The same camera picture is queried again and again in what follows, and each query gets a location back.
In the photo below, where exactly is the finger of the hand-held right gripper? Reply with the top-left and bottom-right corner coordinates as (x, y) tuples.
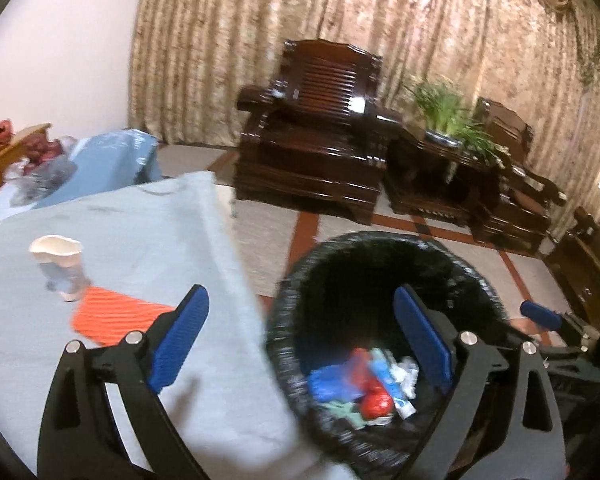
(521, 300), (588, 342)

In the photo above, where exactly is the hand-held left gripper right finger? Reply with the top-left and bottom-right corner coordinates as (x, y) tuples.
(393, 284), (568, 480)

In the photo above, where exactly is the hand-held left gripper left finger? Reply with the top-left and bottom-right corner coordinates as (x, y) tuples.
(36, 284), (211, 480)

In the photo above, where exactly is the red patterned packet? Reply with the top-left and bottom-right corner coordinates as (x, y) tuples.
(360, 375), (397, 421)

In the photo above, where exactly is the trash bin with black liner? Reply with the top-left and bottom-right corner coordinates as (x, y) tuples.
(262, 230), (531, 480)

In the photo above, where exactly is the blue plastic bag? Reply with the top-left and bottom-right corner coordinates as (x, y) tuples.
(307, 365), (361, 404)

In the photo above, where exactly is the dark wooden chair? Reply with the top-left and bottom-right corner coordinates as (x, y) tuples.
(542, 205), (600, 327)

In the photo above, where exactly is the orange ribbed mat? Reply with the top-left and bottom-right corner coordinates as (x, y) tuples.
(70, 286), (178, 347)

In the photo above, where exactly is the dark wooden armchair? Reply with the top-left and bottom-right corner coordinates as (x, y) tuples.
(236, 39), (403, 226)
(470, 96), (568, 257)

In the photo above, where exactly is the white paper cup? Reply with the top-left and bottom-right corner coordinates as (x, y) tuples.
(28, 235), (86, 303)

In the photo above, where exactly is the white table cover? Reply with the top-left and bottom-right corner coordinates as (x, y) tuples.
(212, 184), (239, 221)

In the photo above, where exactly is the dark wooden side table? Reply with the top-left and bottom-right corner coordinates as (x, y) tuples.
(384, 127), (501, 229)

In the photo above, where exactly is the light blue plastic sheet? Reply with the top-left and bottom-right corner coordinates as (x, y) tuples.
(0, 129), (162, 221)

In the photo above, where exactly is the bag of red items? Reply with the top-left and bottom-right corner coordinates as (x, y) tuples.
(2, 135), (79, 204)

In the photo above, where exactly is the green potted plant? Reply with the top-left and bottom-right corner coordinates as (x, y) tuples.
(404, 77), (512, 167)

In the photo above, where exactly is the red fruit pile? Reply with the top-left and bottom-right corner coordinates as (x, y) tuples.
(22, 139), (64, 167)

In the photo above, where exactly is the beige patterned curtain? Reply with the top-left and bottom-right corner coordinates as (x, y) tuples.
(129, 0), (600, 202)

